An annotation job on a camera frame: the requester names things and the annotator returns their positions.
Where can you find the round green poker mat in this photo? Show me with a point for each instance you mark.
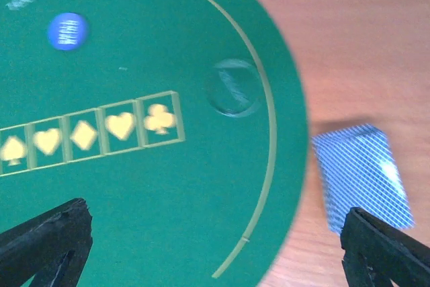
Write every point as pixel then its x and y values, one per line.
pixel 180 195

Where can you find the blue big blind button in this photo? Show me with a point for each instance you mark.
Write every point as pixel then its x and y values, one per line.
pixel 68 31

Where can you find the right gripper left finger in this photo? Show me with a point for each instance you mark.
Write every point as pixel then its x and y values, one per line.
pixel 50 249

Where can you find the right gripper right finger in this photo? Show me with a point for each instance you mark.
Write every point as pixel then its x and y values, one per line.
pixel 377 254

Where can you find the blue playing card deck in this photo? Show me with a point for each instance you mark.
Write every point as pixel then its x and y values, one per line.
pixel 358 169

